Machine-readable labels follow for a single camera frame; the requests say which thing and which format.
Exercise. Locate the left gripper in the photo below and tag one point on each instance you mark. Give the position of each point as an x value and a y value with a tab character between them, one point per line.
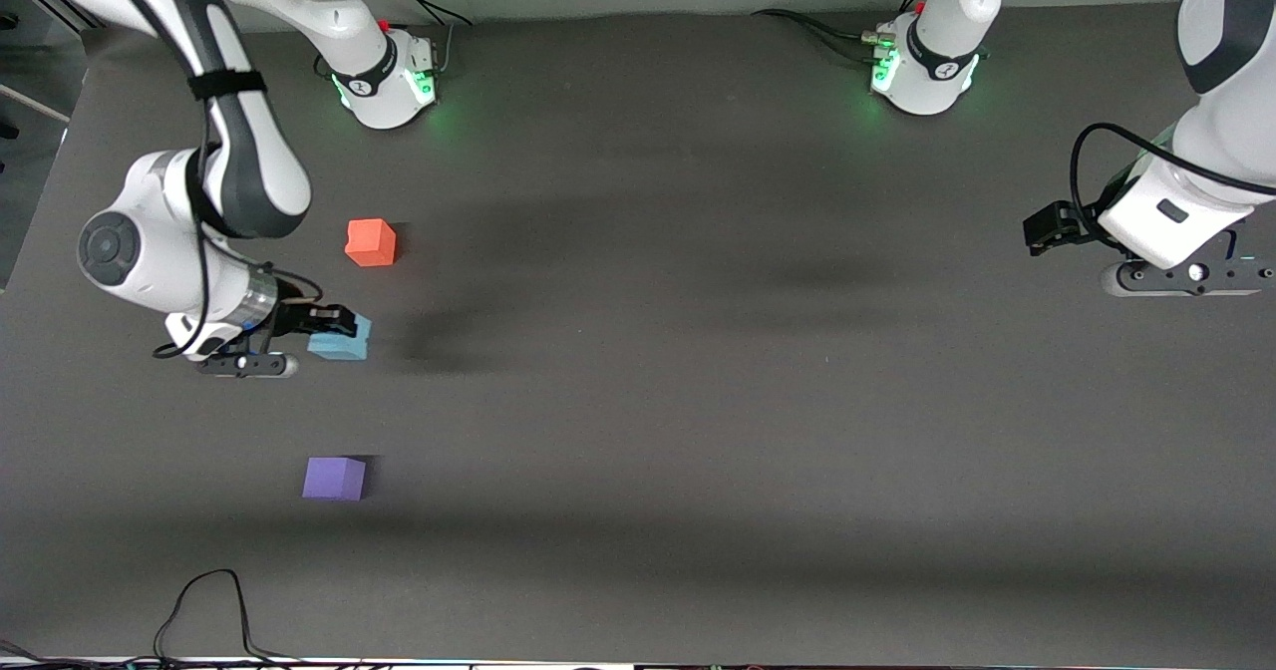
1072	223

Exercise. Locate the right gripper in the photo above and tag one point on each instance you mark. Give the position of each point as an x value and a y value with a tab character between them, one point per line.
297	318

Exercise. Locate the light blue block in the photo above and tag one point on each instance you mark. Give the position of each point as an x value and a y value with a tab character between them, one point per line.
344	346

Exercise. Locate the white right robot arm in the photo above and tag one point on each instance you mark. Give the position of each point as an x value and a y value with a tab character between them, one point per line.
249	171

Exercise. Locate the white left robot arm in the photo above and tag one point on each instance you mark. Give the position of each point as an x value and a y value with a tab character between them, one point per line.
937	72

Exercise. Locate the orange block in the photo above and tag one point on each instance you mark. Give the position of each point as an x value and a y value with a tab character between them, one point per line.
370	243

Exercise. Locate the purple block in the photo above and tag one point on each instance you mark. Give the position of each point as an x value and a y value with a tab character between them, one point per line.
333	479

